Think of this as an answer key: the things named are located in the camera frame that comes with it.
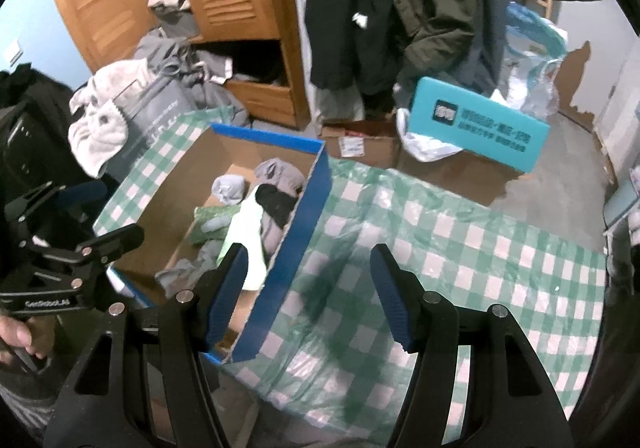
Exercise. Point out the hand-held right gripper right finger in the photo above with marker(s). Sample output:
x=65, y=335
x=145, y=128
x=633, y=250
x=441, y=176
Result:
x=392, y=298

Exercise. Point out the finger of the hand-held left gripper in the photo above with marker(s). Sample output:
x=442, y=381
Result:
x=85, y=192
x=120, y=238

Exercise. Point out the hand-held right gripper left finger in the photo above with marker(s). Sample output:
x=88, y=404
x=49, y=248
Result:
x=227, y=298

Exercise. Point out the light green cloth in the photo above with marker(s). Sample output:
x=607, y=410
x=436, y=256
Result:
x=247, y=238

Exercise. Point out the green glitter cloth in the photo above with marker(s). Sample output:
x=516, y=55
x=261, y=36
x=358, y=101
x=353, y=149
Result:
x=210, y=218

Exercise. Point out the blue-rimmed cardboard box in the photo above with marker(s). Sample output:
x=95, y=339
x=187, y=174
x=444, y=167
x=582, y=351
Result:
x=300, y=238

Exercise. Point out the black sock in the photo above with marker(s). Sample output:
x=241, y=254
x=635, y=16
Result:
x=275, y=203

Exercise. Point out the light grey sock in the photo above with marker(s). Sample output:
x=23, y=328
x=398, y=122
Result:
x=227, y=188

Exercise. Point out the dark grey garment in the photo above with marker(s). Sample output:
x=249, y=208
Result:
x=280, y=173
x=490, y=3

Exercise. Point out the person's left hand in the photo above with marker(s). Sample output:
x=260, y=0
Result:
x=22, y=335

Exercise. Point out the white towel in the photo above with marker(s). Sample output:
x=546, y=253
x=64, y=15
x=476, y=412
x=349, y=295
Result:
x=100, y=128

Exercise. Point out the green checkered tablecloth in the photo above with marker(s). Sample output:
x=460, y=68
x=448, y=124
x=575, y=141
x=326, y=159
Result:
x=450, y=253

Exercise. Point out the dark cloth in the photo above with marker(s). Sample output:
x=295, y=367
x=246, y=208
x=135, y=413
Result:
x=30, y=128

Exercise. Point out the grey printed tote bag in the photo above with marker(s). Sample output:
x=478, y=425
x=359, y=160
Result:
x=150, y=128

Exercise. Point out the closed brown cardboard box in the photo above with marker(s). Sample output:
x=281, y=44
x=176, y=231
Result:
x=470, y=178

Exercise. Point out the open brown cardboard box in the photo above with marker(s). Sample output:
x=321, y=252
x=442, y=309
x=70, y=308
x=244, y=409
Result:
x=370, y=151

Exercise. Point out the white plastic bag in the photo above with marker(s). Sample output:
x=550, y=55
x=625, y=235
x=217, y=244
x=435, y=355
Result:
x=425, y=146

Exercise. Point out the grey hoodie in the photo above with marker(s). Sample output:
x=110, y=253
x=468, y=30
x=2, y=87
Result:
x=165, y=53

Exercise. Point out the teal shoe box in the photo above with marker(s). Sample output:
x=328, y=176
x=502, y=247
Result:
x=480, y=128

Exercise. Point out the light blue bin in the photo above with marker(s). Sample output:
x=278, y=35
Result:
x=622, y=203

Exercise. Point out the blue clear plastic bag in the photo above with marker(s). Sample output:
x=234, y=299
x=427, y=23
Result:
x=530, y=68

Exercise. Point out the white hanging garment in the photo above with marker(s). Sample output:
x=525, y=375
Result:
x=300, y=3

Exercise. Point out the olive green hanging jacket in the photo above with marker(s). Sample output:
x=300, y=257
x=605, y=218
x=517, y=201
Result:
x=435, y=3

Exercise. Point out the black hanging coat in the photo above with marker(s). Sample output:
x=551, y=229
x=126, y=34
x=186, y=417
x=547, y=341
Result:
x=340, y=3

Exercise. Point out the dark grey hanging garment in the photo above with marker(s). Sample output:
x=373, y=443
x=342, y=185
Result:
x=490, y=3

